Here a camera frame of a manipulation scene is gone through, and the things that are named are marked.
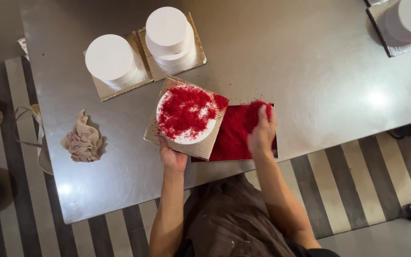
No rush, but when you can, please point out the person's right hand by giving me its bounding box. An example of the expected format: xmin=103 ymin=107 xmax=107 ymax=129
xmin=247 ymin=104 xmax=277 ymax=156

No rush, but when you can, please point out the person's left hand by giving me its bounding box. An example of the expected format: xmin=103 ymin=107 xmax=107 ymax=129
xmin=158 ymin=136 xmax=188 ymax=173

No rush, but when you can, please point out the handful of red cake crumbs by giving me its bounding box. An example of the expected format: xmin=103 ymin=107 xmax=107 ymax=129
xmin=243 ymin=100 xmax=274 ymax=133

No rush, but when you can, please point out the gold square cake board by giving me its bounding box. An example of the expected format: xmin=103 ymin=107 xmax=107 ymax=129
xmin=137 ymin=12 xmax=207 ymax=82
xmin=143 ymin=75 xmax=230 ymax=161
xmin=83 ymin=31 xmax=155 ymax=102

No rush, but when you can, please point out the tray of red cake crumbs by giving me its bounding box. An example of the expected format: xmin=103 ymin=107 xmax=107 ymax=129
xmin=191 ymin=103 xmax=279 ymax=163

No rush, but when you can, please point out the white cake with red crumbs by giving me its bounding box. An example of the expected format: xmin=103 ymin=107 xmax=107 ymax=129
xmin=156 ymin=84 xmax=218 ymax=145

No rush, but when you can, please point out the person's brown apron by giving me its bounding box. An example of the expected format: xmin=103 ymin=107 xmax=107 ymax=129
xmin=174 ymin=174 xmax=341 ymax=257

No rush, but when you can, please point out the tall white round cake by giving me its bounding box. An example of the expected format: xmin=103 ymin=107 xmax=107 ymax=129
xmin=145 ymin=6 xmax=196 ymax=69

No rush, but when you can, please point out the short white round cake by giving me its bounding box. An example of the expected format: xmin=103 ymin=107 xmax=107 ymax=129
xmin=85 ymin=34 xmax=139 ymax=86

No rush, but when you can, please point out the crumpled beige cloth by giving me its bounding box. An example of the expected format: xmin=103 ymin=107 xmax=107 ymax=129
xmin=60 ymin=109 xmax=105 ymax=163

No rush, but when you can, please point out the beige hanging bag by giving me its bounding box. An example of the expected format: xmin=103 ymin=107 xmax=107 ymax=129
xmin=14 ymin=104 xmax=54 ymax=175

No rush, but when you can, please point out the white paper piece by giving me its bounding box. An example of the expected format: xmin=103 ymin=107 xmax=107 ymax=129
xmin=16 ymin=37 xmax=30 ymax=61

